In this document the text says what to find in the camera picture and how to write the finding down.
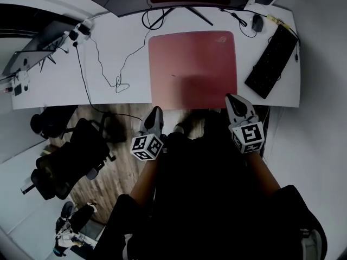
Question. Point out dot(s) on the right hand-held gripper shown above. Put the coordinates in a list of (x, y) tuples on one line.
[(248, 137)]

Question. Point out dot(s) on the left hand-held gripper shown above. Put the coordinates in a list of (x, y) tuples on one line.
[(147, 148)]

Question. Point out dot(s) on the red desk mat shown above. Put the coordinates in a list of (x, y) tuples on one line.
[(189, 64)]

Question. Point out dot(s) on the person's left forearm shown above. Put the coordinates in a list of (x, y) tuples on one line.
[(143, 183)]

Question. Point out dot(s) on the person's right forearm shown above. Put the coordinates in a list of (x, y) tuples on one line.
[(261, 175)]

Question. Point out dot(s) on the black computer mouse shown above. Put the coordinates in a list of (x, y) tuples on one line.
[(257, 23)]

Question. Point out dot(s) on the black keyboard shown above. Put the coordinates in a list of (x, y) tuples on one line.
[(272, 61)]

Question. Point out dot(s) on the person's black clothing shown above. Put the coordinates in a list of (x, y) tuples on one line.
[(211, 199)]

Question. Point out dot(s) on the black mesh office chair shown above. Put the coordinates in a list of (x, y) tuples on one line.
[(67, 158)]

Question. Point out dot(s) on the black armrest office chair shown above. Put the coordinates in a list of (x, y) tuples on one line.
[(44, 123)]

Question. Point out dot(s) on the small white adapter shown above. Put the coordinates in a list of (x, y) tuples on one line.
[(250, 3)]

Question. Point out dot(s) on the white power strip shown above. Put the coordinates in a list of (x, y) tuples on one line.
[(81, 31)]

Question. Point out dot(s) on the small black phone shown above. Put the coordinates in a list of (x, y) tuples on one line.
[(17, 90)]

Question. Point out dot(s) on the flat black monitor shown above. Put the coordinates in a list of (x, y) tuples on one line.
[(35, 47)]

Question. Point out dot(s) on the white bar device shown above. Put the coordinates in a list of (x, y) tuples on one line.
[(27, 188)]

